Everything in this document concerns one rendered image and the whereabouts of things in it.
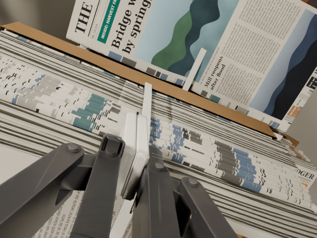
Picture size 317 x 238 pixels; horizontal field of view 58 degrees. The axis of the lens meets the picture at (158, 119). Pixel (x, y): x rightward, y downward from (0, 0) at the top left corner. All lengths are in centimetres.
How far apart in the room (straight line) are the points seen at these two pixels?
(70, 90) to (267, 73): 29
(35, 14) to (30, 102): 110
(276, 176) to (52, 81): 25
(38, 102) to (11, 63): 7
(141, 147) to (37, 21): 120
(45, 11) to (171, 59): 95
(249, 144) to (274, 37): 17
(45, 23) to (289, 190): 117
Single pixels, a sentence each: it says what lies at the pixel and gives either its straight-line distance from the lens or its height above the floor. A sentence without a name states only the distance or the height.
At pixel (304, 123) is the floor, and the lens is 154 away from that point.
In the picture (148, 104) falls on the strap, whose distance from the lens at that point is 31.
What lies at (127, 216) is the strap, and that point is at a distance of 22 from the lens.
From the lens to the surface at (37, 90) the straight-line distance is 28.
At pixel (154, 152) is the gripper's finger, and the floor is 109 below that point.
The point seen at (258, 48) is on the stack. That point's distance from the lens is 45.
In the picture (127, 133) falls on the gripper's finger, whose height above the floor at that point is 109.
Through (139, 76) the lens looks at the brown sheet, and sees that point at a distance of 38.
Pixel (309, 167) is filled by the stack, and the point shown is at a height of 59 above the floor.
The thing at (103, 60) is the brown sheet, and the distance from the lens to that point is 39.
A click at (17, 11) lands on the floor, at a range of 137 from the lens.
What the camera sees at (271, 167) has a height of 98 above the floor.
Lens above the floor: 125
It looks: 67 degrees down
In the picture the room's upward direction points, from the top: 179 degrees clockwise
